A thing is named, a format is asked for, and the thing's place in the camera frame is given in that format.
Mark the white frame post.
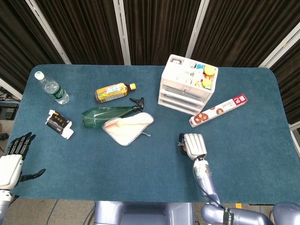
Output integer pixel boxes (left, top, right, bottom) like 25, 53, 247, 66
259, 22, 300, 69
0, 78, 23, 100
113, 0, 131, 66
289, 121, 300, 143
191, 0, 213, 57
25, 0, 72, 65

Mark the clear plastic drawer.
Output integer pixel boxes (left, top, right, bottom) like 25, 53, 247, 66
158, 99, 203, 113
160, 83, 213, 96
159, 92, 208, 105

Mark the white plastic drawer unit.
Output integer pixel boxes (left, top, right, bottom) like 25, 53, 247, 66
157, 54, 219, 115

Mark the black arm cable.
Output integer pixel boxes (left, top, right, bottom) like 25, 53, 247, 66
198, 179, 225, 210

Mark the yellow label tea bottle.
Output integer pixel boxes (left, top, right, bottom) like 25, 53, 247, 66
94, 82, 137, 104

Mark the clear water bottle green label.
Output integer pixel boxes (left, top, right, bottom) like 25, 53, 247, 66
34, 71, 70, 105

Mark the long cling film box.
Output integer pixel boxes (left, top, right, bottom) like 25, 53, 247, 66
189, 93, 248, 128

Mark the dark pleated curtain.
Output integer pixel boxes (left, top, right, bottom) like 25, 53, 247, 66
0, 0, 300, 125

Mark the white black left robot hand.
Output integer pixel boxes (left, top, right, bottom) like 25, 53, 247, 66
0, 132, 46, 190

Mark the green transparent spray bottle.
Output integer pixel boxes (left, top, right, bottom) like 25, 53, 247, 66
81, 97, 145, 129

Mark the silver blue robot torso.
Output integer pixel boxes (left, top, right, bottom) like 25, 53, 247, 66
93, 200, 195, 225

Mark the cream dish cloth grey trim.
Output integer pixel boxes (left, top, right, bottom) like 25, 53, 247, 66
101, 112, 155, 147

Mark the open black white carton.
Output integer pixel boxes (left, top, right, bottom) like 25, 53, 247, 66
45, 109, 75, 140

